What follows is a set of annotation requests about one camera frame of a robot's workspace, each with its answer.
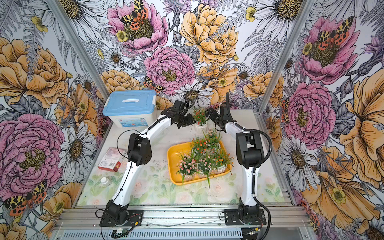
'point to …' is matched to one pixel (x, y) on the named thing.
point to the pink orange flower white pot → (206, 168)
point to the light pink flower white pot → (188, 166)
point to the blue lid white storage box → (128, 109)
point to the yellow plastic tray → (173, 154)
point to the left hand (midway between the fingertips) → (192, 125)
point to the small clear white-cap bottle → (105, 181)
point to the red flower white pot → (200, 117)
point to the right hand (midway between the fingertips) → (207, 116)
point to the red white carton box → (112, 160)
